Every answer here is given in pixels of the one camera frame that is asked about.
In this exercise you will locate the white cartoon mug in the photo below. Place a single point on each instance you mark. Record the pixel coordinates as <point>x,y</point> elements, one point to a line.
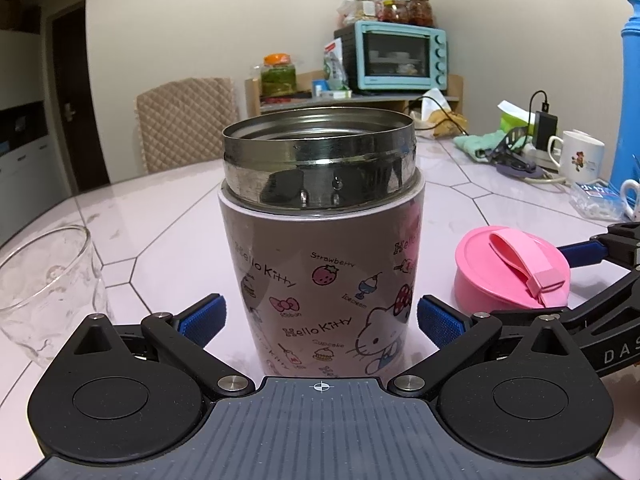
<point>577,155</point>

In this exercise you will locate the green cloth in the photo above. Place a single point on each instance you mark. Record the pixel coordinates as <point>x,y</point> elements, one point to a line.
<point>479,148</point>

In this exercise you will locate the blue thermos flask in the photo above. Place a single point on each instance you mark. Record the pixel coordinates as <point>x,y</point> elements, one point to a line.
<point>626,157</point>

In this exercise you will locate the gold lid glass jar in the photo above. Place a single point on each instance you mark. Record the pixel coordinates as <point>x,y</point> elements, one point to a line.
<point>362,10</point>

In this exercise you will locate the wooden side shelf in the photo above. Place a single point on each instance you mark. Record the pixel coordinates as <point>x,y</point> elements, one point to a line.
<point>257,105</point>

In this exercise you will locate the clear glass bowl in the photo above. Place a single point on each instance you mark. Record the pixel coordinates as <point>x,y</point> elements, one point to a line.
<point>49,285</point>

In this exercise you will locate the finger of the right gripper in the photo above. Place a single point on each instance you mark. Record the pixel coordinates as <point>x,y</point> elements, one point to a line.
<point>586,253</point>
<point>611,311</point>

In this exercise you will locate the pink jar lid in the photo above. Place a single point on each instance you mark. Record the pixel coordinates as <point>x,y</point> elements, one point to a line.
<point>500,268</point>

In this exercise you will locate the green white snack bag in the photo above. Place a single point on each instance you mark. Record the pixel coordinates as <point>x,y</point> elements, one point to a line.
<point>334,67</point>

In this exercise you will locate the white grey cabinet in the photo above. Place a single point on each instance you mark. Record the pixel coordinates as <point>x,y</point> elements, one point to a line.
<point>29,179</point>

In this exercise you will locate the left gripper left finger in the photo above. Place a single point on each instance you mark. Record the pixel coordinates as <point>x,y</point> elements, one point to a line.
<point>116,394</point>

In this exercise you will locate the black power adapter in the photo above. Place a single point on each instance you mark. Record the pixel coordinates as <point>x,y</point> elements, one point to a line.
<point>541,123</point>

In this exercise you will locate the Hello Kitty thermos jar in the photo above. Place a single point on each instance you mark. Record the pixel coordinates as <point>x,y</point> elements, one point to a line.
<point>323,212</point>

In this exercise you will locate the orange lid pickle jar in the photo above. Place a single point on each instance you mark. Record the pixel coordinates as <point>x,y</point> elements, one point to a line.
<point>278,76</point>

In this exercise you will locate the teal toaster oven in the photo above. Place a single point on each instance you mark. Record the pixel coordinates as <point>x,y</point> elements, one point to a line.
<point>381,56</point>

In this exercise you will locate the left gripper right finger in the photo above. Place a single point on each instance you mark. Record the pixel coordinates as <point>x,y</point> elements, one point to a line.
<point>532,400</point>

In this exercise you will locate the red chili jar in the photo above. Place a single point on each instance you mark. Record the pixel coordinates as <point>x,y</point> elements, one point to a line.
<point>394,11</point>
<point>420,13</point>

